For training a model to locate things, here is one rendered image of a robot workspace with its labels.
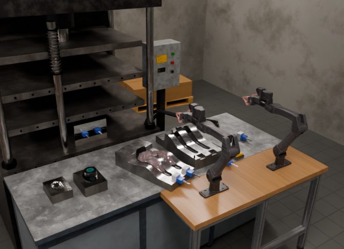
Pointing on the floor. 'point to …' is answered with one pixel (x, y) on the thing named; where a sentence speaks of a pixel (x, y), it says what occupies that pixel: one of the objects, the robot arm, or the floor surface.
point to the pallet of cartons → (183, 88)
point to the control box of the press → (163, 71)
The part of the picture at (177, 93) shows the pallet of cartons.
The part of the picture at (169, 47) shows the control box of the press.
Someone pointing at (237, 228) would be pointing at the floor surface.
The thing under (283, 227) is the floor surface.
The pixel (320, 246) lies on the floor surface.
